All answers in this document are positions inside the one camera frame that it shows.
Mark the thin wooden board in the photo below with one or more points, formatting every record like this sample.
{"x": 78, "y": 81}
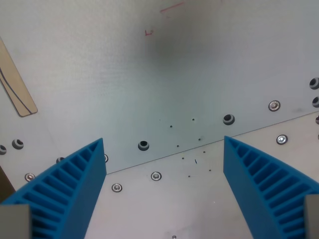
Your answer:
{"x": 13, "y": 82}

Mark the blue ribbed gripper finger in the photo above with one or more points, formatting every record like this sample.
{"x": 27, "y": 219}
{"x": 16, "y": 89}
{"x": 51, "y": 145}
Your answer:
{"x": 261, "y": 184}
{"x": 67, "y": 189}

